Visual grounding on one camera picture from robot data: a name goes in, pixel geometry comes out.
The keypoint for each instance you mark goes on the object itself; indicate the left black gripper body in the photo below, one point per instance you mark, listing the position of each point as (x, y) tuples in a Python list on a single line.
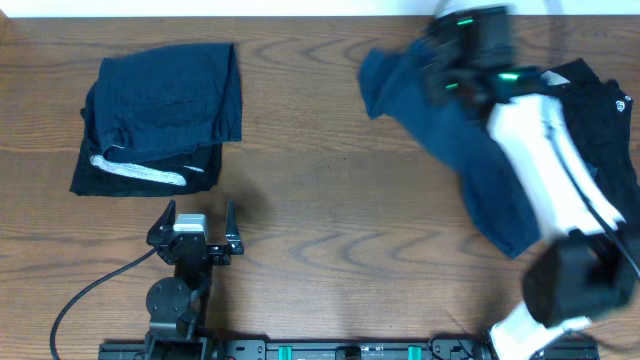
[(218, 249)]

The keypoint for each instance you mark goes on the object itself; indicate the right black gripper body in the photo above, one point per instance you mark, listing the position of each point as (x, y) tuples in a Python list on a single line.
[(445, 57)]

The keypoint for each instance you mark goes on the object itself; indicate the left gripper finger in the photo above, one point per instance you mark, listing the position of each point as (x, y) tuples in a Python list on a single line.
[(231, 228), (165, 222)]

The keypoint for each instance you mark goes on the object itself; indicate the blue denim shorts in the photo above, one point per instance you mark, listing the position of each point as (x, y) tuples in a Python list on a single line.
[(450, 140)]

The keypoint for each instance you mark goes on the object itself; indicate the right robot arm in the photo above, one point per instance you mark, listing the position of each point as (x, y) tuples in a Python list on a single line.
[(589, 266)]

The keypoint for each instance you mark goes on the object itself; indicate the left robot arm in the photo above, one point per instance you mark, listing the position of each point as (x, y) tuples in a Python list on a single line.
[(178, 304)]

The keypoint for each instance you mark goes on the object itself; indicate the folded black shorts white stripe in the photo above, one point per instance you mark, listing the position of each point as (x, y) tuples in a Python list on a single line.
[(182, 174)]

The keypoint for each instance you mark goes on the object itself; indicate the folded navy shorts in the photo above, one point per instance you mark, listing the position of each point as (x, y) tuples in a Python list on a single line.
[(163, 102)]

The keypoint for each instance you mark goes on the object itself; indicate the black garment with logo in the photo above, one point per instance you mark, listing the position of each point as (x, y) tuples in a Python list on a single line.
[(598, 116)]

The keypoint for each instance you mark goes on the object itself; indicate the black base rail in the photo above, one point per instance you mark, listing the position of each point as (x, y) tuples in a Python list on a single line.
[(439, 349)]

